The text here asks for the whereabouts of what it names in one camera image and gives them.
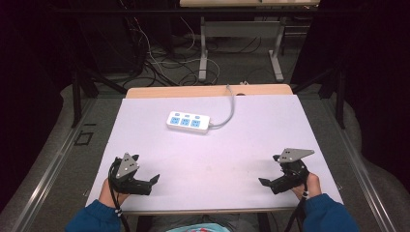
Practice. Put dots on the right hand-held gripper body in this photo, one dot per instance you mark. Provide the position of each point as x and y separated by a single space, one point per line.
291 175

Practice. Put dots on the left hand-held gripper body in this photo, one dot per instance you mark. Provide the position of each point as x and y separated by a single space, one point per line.
129 185

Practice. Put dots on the person's right hand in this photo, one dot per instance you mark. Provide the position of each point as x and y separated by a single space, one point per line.
312 187

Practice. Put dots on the person's left hand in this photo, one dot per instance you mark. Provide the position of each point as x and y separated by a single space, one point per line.
108 196

